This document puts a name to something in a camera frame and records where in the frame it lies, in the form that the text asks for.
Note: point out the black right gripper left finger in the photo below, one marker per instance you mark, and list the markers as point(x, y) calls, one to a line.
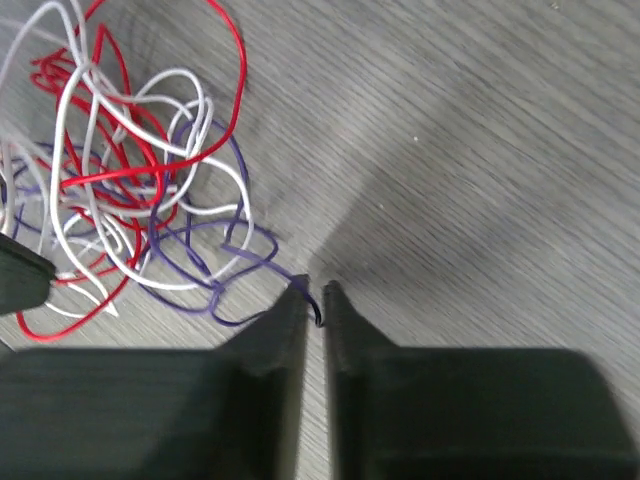
point(229, 412)

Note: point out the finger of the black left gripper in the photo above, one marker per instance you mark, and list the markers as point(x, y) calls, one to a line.
point(25, 277)

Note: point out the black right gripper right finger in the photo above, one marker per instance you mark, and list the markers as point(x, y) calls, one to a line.
point(466, 412)

